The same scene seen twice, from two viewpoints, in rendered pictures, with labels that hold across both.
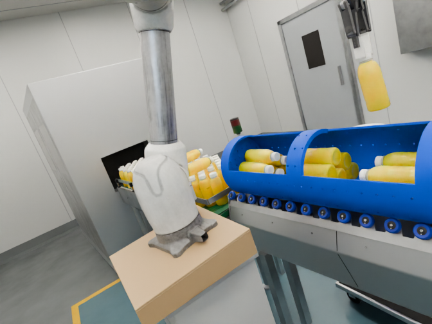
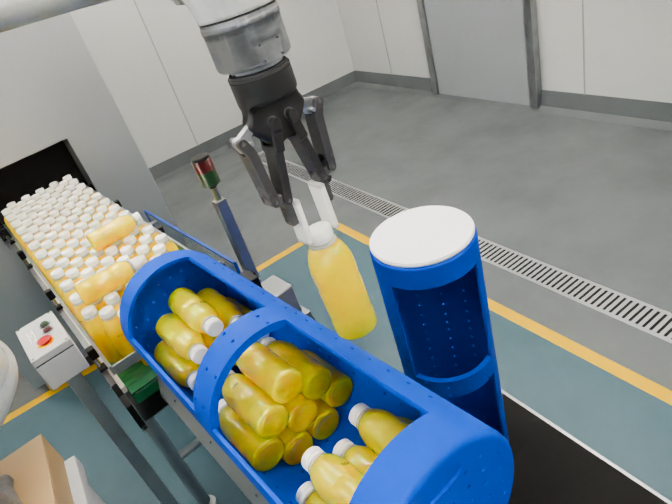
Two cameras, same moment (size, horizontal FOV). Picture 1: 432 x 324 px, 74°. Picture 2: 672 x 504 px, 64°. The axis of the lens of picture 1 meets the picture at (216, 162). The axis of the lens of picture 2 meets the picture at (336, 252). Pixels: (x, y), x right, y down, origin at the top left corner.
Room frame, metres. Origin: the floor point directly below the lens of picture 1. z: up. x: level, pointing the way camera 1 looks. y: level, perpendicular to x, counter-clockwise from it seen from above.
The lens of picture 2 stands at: (0.26, -0.58, 1.79)
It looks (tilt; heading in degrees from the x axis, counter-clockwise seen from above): 32 degrees down; 2
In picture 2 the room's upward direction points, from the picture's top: 18 degrees counter-clockwise
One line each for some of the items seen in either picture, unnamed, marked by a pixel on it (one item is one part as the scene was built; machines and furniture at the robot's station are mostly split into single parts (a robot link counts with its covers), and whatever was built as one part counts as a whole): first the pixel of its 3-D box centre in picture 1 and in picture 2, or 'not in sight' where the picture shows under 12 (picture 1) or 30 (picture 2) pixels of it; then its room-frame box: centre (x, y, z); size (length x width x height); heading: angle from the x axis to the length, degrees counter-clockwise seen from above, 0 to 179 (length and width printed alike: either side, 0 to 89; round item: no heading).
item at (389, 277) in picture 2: not in sight; (447, 353); (1.45, -0.77, 0.59); 0.28 x 0.28 x 0.88
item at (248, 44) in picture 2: not in sight; (247, 40); (0.91, -0.54, 1.70); 0.09 x 0.09 x 0.06
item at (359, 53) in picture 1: (358, 47); (298, 221); (0.89, -0.52, 1.47); 0.03 x 0.01 x 0.07; 33
